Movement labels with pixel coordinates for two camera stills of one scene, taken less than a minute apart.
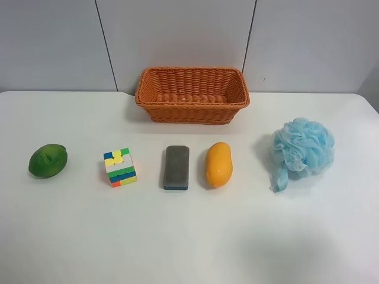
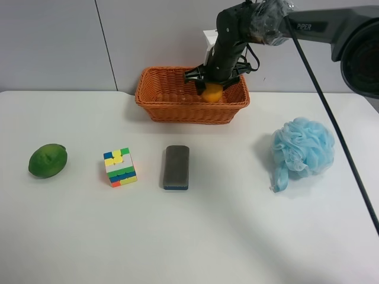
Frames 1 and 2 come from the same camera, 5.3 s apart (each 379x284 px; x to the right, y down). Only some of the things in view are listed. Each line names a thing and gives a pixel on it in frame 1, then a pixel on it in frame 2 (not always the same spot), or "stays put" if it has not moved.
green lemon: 48,160 stays put
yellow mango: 218,164 to 213,92
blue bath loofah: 301,147 stays put
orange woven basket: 192,95 stays put
